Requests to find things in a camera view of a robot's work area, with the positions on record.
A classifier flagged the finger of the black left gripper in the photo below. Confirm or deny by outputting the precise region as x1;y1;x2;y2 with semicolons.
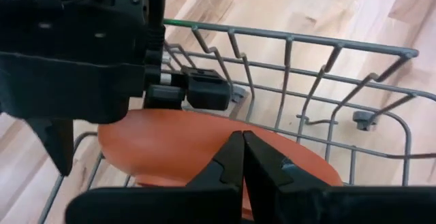
25;117;75;177
144;84;187;111

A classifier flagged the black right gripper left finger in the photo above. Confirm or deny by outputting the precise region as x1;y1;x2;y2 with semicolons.
64;130;245;224

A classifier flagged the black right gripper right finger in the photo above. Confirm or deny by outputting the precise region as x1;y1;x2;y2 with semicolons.
243;130;436;224

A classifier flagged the grey wire dish rack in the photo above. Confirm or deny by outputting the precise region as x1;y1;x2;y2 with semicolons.
37;18;436;224

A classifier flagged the orange plate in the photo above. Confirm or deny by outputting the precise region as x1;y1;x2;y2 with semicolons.
97;108;344;220

